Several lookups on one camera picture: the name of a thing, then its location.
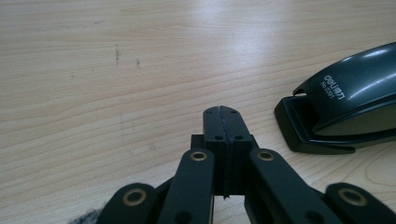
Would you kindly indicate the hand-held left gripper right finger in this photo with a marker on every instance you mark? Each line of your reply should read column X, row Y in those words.
column 240, row 146

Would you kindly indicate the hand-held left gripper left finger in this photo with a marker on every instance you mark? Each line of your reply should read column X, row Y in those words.
column 214, row 130

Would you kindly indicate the black stapler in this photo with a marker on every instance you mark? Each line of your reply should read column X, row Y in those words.
column 358, row 77

